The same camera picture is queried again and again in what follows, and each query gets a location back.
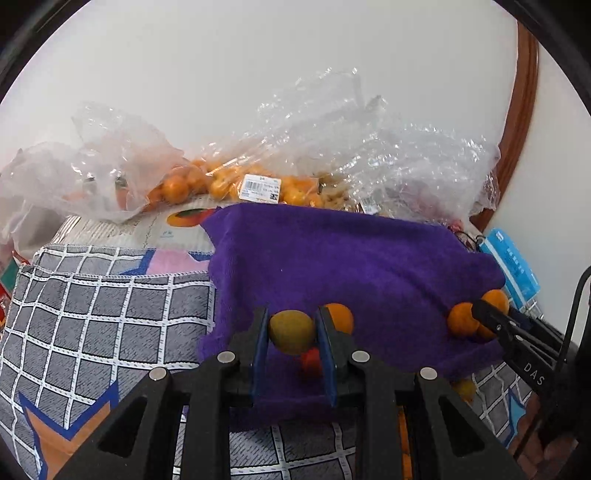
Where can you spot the purple towel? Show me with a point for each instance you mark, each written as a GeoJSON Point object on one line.
{"type": "Point", "coordinates": [346, 258]}

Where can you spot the cloudy plastic bag with mandarins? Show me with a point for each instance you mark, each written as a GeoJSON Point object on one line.
{"type": "Point", "coordinates": [46, 184]}

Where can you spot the clear plastic bag red contents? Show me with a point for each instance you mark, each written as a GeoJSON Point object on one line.
{"type": "Point", "coordinates": [429, 170]}

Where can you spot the printed cardboard box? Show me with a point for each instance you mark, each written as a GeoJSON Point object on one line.
{"type": "Point", "coordinates": [138, 228]}

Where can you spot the wooden door frame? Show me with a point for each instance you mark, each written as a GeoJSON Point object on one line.
{"type": "Point", "coordinates": [521, 115]}

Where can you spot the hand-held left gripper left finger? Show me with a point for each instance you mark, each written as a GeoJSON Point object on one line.
{"type": "Point", "coordinates": [261, 350]}

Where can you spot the clear plastic bag of oranges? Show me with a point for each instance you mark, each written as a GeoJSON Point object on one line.
{"type": "Point", "coordinates": [221, 180]}

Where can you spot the grey checkered blanket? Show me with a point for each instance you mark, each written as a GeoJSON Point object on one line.
{"type": "Point", "coordinates": [92, 314]}

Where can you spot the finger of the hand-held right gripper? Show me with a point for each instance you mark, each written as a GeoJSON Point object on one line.
{"type": "Point", "coordinates": [524, 319]}
{"type": "Point", "coordinates": [496, 323]}

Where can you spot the oval orange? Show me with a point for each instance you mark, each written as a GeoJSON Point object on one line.
{"type": "Point", "coordinates": [404, 443]}

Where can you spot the blue tissue pack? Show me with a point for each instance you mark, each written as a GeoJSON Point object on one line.
{"type": "Point", "coordinates": [512, 263]}

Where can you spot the small red tomato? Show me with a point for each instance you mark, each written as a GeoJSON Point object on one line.
{"type": "Point", "coordinates": [311, 364]}

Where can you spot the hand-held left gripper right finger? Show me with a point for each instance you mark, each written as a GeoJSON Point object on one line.
{"type": "Point", "coordinates": [325, 355]}

